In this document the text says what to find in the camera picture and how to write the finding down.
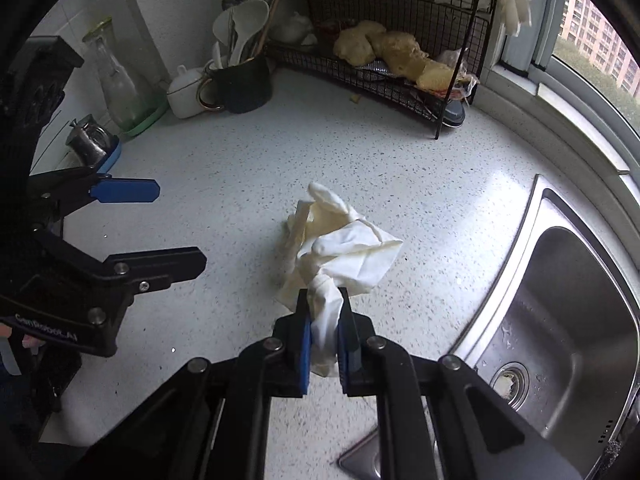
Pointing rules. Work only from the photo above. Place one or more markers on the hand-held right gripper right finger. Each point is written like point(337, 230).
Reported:
point(347, 360)

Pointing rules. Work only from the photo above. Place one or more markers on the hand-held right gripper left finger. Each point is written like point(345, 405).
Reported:
point(302, 355)

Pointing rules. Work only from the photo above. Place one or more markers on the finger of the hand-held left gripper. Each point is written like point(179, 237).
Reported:
point(127, 191)
point(150, 267)

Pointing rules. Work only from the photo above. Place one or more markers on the white glove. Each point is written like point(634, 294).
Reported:
point(345, 250)

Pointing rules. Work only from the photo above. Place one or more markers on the person's left hand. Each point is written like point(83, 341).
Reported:
point(29, 342)

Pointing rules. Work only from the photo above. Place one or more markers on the blue saucer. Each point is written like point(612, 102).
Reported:
point(112, 160)

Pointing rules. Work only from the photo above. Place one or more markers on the small steel pot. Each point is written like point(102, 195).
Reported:
point(92, 142)

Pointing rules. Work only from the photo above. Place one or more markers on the black stove top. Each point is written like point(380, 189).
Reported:
point(55, 380)

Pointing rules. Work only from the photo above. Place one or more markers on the green tray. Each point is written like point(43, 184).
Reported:
point(150, 120)

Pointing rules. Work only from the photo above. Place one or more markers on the grey steel triangular piece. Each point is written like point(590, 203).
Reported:
point(360, 460)

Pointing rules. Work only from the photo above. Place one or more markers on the glass carafe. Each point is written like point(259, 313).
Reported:
point(120, 90)

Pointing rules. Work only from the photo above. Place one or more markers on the white ceramic lidded jar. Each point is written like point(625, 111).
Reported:
point(185, 97)

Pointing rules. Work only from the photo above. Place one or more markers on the dark utensil mug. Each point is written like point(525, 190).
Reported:
point(245, 87)

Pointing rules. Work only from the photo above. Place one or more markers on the white plastic spoon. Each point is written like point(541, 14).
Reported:
point(222, 25)

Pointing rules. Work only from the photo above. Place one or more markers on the white garlic bulb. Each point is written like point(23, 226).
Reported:
point(292, 27)

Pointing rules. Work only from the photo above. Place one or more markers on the stainless steel sink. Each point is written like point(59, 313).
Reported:
point(575, 310)

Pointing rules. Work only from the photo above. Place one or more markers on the dark red food bag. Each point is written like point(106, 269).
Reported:
point(331, 30)

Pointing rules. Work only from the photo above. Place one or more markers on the dark round dish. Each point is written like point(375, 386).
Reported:
point(452, 115)

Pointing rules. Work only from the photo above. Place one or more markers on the ginger root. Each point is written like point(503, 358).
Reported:
point(357, 42)
point(405, 55)

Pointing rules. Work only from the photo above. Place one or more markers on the clear crumpled plastic bag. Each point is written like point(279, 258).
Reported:
point(462, 77)

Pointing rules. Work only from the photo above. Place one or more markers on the window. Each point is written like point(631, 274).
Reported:
point(590, 35)

